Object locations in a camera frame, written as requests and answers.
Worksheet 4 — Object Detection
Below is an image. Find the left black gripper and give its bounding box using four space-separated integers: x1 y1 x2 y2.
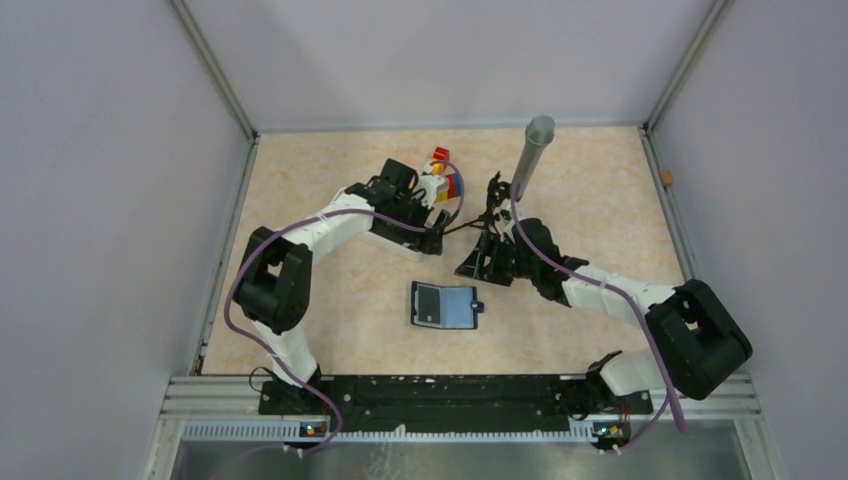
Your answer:
389 189 449 255

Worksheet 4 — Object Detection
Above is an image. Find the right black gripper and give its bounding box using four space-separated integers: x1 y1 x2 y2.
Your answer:
456 230 539 286

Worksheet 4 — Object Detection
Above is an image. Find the blue leather card holder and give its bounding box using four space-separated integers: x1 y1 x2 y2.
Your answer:
407 281 485 330

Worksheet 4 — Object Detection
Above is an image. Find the black card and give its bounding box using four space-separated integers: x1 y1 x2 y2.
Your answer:
412 284 442 328

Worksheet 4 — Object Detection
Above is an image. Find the black mini tripod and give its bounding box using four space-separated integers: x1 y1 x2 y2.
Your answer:
444 171 511 236

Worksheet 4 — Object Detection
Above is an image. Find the grey microphone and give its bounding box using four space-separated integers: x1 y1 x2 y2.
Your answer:
511 115 556 202

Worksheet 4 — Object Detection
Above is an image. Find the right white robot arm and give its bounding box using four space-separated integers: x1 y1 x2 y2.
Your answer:
455 218 753 412

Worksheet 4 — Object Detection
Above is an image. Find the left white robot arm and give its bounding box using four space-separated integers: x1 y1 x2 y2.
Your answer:
225 158 462 414

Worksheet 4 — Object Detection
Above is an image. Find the white rectangular tray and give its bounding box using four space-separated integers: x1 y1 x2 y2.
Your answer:
374 230 443 262

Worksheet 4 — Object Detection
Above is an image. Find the red blue toy block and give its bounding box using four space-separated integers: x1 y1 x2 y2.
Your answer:
442 173 463 200

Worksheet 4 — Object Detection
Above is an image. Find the small red toy block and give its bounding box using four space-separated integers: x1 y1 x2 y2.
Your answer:
432 147 450 161

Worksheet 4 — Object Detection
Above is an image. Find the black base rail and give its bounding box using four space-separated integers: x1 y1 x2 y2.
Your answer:
258 375 654 433

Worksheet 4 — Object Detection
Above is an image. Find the small brown wall object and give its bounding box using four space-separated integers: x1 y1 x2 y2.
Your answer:
657 167 674 188

